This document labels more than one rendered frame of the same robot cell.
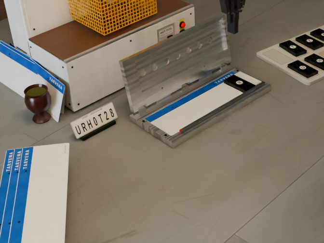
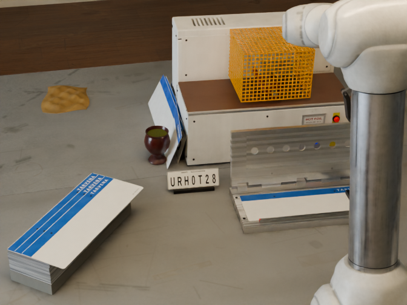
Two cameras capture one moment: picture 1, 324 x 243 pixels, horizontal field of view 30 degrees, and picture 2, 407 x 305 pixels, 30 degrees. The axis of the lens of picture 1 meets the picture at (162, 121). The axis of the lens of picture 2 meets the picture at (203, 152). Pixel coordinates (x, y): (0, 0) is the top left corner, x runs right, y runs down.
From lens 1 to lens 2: 77 cm
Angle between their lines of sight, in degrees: 23
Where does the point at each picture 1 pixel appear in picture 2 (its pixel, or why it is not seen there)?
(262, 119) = not seen: hidden behind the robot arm
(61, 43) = (200, 96)
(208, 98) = (315, 201)
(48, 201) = (85, 227)
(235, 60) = not seen: hidden behind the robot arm
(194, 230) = not seen: outside the picture
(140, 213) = (165, 275)
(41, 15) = (196, 64)
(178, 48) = (304, 140)
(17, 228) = (45, 237)
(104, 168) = (169, 225)
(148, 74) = (260, 154)
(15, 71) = (163, 108)
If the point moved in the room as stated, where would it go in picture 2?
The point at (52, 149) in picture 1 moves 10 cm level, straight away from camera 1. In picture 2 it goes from (126, 187) to (137, 169)
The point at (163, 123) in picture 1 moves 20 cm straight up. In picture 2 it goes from (252, 207) to (255, 149)
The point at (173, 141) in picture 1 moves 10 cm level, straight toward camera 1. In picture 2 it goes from (245, 226) to (229, 245)
